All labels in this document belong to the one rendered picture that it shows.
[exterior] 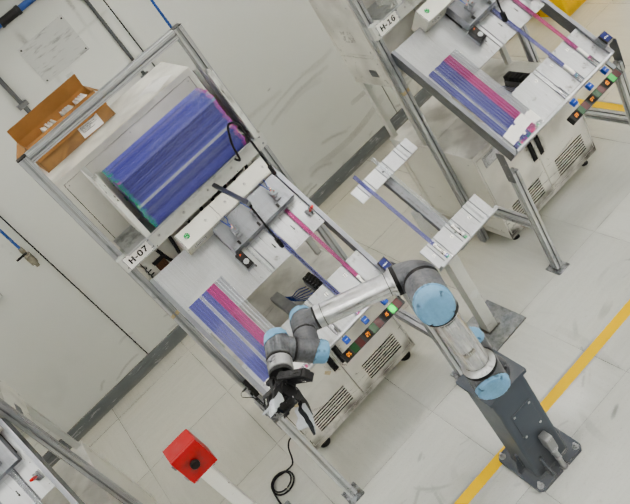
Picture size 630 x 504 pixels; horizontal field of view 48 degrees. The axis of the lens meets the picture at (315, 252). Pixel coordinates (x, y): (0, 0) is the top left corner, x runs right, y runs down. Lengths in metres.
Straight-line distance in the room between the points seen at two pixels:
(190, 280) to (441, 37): 1.55
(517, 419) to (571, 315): 0.86
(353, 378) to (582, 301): 1.10
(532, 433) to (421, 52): 1.69
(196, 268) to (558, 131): 1.97
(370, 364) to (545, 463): 0.96
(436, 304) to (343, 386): 1.40
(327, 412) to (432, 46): 1.74
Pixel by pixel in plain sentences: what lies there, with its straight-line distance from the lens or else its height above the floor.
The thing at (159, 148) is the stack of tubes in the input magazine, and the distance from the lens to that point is 2.77.
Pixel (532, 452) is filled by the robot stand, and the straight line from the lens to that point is 2.89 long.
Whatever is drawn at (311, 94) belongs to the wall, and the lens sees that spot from 4.80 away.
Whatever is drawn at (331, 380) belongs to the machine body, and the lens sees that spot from 3.34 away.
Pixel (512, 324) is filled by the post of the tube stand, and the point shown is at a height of 0.01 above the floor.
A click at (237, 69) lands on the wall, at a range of 4.53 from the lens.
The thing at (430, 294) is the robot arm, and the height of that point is 1.19.
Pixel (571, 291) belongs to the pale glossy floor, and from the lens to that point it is 3.52.
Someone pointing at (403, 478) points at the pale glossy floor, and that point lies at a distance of 3.26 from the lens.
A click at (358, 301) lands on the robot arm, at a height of 1.18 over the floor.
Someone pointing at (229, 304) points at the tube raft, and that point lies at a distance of 2.88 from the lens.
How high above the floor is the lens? 2.56
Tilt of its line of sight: 34 degrees down
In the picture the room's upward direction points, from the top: 37 degrees counter-clockwise
